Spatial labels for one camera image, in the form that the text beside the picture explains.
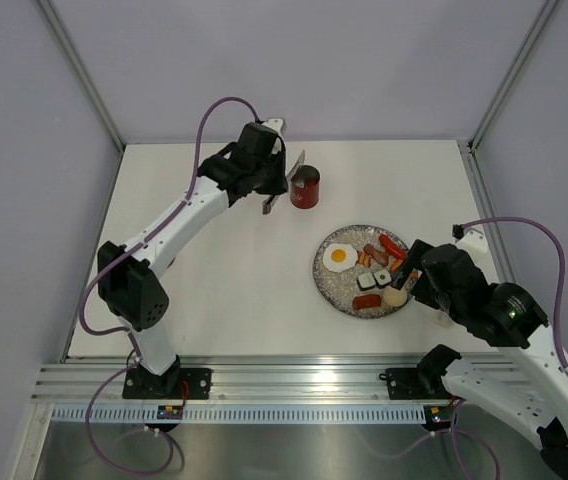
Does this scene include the steel serving tongs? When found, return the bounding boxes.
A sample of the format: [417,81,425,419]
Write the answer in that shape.
[261,148,307,216]

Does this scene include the toy bacon slice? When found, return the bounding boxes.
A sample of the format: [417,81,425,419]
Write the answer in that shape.
[358,252,372,268]

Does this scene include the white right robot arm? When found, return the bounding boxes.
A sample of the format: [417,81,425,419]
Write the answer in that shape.
[392,240,568,448]

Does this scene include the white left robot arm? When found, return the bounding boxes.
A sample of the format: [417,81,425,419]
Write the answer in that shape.
[98,117,288,398]

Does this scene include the red cylindrical lunch container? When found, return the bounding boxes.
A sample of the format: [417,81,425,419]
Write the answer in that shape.
[290,165,321,210]

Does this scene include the toy orange chicken leg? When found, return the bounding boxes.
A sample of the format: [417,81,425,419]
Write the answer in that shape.
[389,259,419,279]

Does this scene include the toy red sausage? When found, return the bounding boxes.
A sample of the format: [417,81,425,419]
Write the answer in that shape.
[379,234,407,260]

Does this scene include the toy brown meat chunk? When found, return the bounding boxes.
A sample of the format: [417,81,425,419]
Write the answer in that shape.
[364,244,390,267]

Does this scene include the toy steamed bun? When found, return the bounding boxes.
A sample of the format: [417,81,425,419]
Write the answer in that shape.
[382,286,408,308]

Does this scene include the speckled ceramic plate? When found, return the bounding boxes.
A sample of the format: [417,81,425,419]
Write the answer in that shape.
[312,224,417,319]

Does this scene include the toy red meat slab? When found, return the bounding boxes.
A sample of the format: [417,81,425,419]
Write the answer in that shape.
[352,294,382,311]

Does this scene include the toy fried egg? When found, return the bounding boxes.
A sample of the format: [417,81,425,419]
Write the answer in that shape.
[322,243,359,273]

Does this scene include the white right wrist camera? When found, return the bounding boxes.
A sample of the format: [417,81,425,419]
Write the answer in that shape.
[452,224,489,255]

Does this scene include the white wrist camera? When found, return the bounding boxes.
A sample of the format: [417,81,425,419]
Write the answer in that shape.
[452,224,489,255]
[262,117,287,154]

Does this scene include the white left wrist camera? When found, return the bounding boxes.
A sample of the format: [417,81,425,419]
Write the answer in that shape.
[262,117,287,154]

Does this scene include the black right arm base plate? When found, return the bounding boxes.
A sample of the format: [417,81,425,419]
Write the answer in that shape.
[378,367,452,400]

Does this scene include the aluminium front rail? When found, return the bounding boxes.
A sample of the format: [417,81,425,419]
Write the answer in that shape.
[31,352,535,404]

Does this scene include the right aluminium frame post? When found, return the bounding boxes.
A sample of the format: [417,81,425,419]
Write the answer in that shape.
[468,0,561,155]

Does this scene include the aluminium frame post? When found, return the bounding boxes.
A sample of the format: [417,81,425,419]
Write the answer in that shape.
[33,0,126,157]
[468,0,561,155]

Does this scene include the left aluminium frame post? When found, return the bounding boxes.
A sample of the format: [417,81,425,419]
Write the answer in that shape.
[33,0,126,157]

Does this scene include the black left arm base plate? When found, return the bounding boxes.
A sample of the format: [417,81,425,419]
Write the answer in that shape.
[122,367,213,400]

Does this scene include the white slotted cable duct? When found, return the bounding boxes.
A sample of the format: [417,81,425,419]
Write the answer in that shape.
[51,404,426,425]

